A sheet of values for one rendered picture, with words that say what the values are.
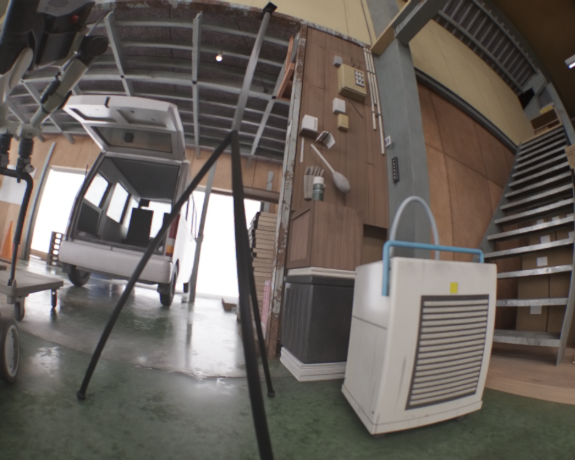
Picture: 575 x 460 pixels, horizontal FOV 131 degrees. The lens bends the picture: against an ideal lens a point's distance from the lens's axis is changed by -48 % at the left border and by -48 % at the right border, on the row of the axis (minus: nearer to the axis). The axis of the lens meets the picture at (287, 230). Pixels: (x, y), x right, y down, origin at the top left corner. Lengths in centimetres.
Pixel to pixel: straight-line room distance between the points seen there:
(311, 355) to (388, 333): 58
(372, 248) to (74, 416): 193
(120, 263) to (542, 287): 378
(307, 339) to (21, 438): 108
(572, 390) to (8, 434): 162
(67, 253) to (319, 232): 275
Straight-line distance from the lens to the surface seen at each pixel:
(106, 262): 292
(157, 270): 276
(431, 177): 241
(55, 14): 113
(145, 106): 226
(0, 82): 96
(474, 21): 659
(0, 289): 152
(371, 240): 194
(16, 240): 146
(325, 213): 125
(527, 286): 226
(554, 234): 266
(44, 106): 132
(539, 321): 223
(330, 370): 125
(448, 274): 73
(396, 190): 204
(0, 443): 72
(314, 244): 119
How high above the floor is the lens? 45
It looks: 12 degrees up
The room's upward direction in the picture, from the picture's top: 6 degrees clockwise
